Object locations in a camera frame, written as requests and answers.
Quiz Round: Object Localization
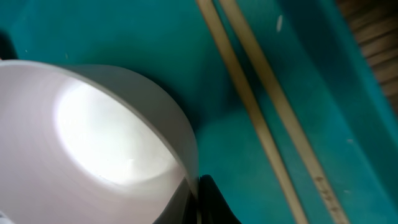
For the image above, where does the pink bowl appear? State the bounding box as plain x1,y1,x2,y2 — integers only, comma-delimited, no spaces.
1,60,198,224

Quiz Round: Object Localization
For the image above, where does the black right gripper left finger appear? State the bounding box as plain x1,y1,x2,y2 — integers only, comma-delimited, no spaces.
154,179,198,224

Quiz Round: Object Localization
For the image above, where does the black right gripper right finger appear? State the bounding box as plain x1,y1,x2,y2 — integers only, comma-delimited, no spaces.
198,175,241,224

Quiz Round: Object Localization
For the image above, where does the teal plastic tray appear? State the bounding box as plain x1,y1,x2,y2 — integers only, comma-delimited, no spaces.
0,0,398,224

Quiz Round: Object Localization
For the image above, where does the bamboo chopstick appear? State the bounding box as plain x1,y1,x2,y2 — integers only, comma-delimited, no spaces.
196,0,308,224
220,0,349,224

